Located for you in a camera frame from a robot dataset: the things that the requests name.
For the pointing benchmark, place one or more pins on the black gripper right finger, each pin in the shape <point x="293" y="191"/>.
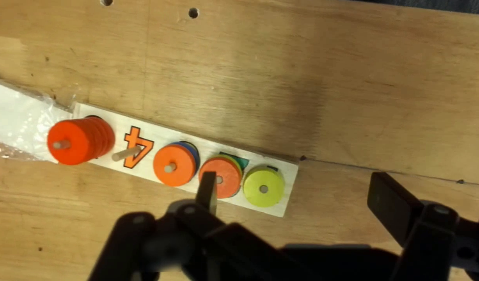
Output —
<point x="393" y="205"/>

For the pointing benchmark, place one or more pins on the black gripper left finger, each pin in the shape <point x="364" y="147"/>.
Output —
<point x="206" y="194"/>

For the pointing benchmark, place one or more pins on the bare wooden peg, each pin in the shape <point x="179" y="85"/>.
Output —
<point x="125" y="153"/>

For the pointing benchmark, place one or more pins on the white wooden peg board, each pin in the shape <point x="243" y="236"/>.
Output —
<point x="129" y="131"/>

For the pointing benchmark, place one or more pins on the white plastic wrap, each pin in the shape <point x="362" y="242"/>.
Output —
<point x="25" y="120"/>

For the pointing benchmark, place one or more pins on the orange and green ring stack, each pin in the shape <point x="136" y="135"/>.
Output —
<point x="228" y="174"/>

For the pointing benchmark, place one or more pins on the orange and blue ring stack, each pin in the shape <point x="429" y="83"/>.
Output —
<point x="176" y="163"/>

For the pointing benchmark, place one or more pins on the yellow ring stack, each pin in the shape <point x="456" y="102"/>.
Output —
<point x="264" y="186"/>

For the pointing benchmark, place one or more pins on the tall orange ring stack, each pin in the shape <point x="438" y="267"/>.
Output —
<point x="78" y="141"/>

